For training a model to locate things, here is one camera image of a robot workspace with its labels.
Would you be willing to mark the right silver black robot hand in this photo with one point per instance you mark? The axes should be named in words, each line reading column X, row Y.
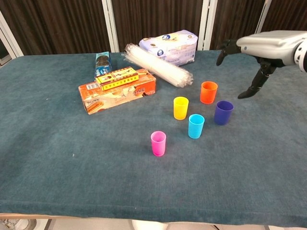
column 266, row 45

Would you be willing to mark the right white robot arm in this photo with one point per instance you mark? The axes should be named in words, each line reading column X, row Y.
column 303, row 57

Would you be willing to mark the purple plastic cup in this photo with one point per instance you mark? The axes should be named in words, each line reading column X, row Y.
column 223, row 114

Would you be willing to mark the dark brown slatted panel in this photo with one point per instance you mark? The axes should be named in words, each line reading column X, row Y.
column 156, row 16
column 287, row 14
column 55, row 24
column 235, row 16

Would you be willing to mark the pale purple tissue pack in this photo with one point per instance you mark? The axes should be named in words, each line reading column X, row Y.
column 172, row 48

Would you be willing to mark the clear plastic straw bundle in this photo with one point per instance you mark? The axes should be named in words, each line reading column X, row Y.
column 158, row 65

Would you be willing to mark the blue cookie package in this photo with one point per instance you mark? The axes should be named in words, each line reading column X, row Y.
column 103, row 63

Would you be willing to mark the blue plastic cup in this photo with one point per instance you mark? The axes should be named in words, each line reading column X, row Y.
column 196, row 128

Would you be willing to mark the white frame post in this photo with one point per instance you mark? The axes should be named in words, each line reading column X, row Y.
column 262, row 16
column 110, row 26
column 9, row 40
column 207, row 24

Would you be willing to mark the teal table cloth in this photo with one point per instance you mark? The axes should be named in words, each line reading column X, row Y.
column 96, row 155

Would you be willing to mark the orange plastic cup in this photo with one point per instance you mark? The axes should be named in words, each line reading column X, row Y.
column 208, row 94

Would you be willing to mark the small yellow red box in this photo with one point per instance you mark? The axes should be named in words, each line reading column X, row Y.
column 117, row 78

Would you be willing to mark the pink plastic cup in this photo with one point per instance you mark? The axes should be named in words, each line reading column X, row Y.
column 158, row 145

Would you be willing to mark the orange snack carton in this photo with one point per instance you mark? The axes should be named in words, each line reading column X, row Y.
column 120, row 98

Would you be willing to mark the yellow plastic cup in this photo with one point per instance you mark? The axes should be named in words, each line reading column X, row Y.
column 180, row 110

